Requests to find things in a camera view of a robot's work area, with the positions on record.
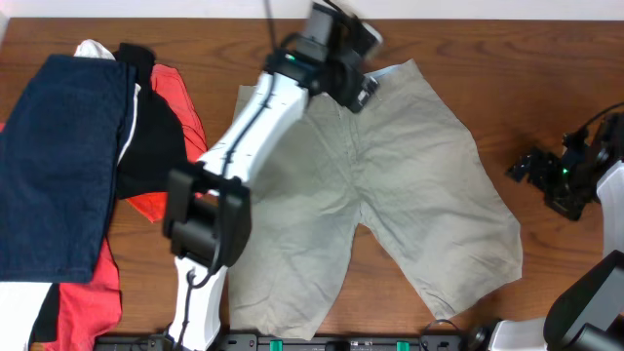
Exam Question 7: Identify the white garment top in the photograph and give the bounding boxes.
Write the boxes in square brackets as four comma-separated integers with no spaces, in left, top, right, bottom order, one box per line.
[74,39,115,60]

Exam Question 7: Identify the navy blue shorts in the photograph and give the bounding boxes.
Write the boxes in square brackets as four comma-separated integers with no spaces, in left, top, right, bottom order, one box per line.
[1,55,137,283]

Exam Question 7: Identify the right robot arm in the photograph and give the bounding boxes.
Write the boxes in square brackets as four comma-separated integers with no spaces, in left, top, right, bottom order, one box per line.
[465,105,623,351]

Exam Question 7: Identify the white garment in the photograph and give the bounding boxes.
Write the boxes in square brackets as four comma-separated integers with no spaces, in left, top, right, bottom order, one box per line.
[0,282,52,351]
[74,39,115,60]

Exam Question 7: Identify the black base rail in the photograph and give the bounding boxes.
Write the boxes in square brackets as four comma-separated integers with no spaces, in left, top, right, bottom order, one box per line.
[94,333,463,351]

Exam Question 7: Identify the red orange shorts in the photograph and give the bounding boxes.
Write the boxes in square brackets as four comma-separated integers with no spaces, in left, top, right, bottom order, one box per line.
[31,64,207,351]

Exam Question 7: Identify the khaki cotton shorts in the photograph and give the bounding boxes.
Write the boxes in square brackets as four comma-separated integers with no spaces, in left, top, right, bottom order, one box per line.
[228,61,523,339]

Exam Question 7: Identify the black shorts white stripe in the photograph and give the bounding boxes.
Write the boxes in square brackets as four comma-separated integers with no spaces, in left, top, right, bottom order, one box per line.
[29,42,189,343]

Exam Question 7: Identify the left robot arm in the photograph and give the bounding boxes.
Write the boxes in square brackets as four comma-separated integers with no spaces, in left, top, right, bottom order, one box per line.
[163,48,378,350]

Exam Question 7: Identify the white garment bottom left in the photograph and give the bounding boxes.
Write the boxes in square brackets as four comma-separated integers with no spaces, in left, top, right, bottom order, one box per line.
[0,282,52,351]

